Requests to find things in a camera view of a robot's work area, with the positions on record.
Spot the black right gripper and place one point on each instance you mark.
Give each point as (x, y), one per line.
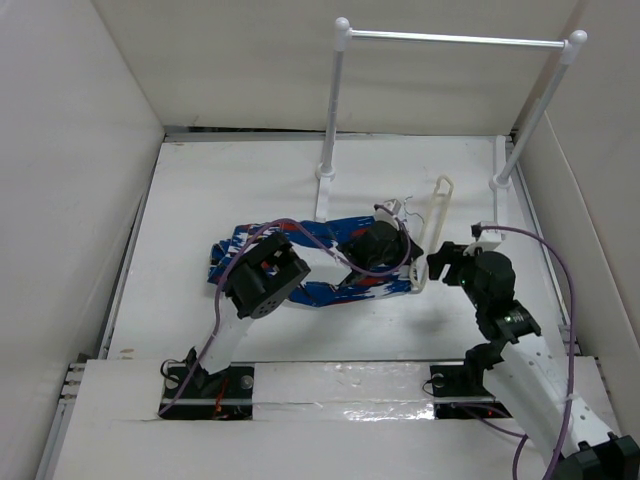
(449, 253)

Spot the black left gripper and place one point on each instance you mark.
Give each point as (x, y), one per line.
(401, 241)

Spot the beige wooden clothes hanger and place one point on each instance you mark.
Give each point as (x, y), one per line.
(433, 220)

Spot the blue white red patterned trousers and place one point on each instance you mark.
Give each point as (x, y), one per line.
(355, 286)

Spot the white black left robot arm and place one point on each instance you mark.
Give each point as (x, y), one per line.
(307, 263)

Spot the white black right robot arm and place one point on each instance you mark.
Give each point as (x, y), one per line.
(516, 366)

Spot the white metal clothes rack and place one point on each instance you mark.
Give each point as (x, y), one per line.
(568, 50)

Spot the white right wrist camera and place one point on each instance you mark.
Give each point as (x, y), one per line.
(486, 237)

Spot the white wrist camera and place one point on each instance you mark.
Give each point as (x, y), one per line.
(388, 211)
(486, 237)

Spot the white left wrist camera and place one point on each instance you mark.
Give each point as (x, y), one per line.
(388, 211)

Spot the black base rail with tape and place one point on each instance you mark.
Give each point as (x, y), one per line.
(332, 391)

